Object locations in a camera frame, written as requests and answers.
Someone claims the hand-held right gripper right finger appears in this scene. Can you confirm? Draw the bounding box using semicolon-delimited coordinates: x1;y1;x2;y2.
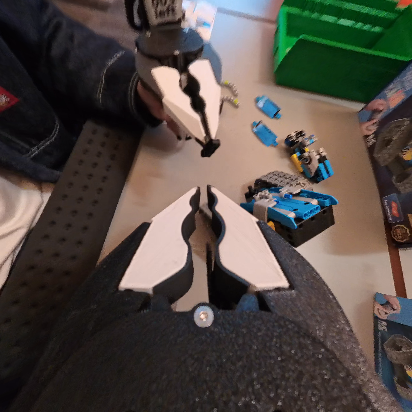
207;185;290;304

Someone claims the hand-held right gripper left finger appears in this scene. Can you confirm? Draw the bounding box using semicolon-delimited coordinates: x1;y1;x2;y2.
118;187;201;295

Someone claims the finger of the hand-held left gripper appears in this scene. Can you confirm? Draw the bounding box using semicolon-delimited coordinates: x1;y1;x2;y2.
188;59;223;141
151;66;209;145

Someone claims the black brick connector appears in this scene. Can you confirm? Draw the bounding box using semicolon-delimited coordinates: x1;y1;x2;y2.
200;138;221;158

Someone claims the blue grey tracked toy robot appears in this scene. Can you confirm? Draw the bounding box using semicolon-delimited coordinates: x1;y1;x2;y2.
240;171;338;248

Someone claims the person's left forearm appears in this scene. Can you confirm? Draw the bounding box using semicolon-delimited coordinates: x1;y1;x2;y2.
93;48;161;127

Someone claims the light grey desk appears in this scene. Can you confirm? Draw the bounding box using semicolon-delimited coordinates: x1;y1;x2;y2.
97;0;412;371

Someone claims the person's left hand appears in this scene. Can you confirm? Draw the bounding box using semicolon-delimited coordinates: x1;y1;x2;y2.
137;82;194;142

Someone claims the instruction booklet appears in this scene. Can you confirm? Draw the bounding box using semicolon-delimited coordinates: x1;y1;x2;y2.
185;0;217;31

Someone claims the blue curved brick panel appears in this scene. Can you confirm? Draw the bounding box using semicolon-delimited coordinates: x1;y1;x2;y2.
256;95;282;120
252;121;279;147

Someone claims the black dimpled mat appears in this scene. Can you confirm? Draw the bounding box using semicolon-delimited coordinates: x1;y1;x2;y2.
0;119;145;412

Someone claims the robot head brick assembly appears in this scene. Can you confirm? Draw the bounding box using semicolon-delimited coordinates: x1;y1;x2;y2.
285;130;335;183

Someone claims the green plastic bin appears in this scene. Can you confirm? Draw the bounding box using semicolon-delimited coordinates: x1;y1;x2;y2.
273;0;412;103

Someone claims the person's clothed body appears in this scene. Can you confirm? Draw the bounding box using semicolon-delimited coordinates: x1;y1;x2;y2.
0;0;136;287

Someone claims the small robot kit box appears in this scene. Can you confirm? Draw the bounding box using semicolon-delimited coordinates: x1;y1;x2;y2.
373;292;412;412

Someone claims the large robot kit box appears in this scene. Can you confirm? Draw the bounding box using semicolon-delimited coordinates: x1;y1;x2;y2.
358;63;412;248

